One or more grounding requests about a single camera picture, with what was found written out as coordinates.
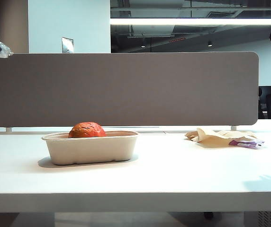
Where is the grey fabric desk divider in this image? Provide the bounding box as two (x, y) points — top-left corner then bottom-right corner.
(0, 52), (260, 129)

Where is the long white ceiling light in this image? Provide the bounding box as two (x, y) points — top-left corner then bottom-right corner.
(110, 18), (271, 26)

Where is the beige paper pulp lunchbox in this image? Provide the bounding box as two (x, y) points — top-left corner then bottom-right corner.
(41, 130), (140, 166)

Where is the crumpled brown paper napkin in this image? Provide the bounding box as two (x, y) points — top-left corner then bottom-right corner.
(184, 128), (258, 148)

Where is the wrinkled orange fruit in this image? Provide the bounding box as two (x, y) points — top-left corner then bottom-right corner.
(68, 122), (107, 139)

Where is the silver wall switch plate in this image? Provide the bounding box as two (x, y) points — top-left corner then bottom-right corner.
(61, 37), (74, 54)

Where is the small purple white packet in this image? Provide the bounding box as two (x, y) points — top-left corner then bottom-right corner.
(229, 139), (265, 150)

